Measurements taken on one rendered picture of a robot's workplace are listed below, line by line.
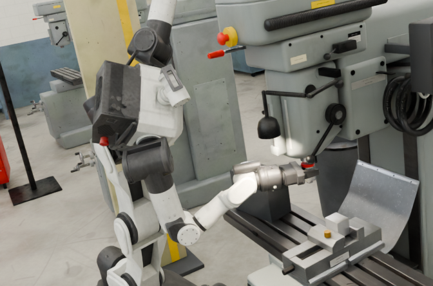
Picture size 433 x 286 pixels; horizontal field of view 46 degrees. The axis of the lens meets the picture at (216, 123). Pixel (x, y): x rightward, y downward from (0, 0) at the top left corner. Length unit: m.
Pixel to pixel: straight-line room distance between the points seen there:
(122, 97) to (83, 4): 1.57
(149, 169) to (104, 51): 1.69
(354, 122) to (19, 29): 9.12
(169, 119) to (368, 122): 0.67
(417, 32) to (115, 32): 2.06
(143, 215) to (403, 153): 1.04
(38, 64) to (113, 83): 8.86
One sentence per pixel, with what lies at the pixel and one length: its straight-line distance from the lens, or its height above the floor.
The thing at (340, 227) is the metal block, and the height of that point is 1.08.
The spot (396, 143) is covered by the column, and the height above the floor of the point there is 1.24.
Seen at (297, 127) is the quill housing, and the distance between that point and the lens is 1.66.
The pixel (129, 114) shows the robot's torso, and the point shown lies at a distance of 1.65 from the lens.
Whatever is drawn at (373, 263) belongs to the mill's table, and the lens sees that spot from 1.83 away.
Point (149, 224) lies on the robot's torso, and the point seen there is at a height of 1.02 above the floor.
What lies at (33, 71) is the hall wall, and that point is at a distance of 10.52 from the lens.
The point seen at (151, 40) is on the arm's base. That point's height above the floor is 1.77.
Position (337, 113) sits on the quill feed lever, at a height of 1.46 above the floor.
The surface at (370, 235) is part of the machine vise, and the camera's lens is 1.86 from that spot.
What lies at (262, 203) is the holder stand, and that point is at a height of 1.04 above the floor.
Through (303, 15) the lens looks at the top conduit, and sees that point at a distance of 1.52.
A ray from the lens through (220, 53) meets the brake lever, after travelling 1.66.
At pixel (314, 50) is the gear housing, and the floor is 1.68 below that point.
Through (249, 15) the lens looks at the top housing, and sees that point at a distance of 1.49.
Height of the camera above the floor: 1.97
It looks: 17 degrees down
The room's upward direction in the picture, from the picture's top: 10 degrees counter-clockwise
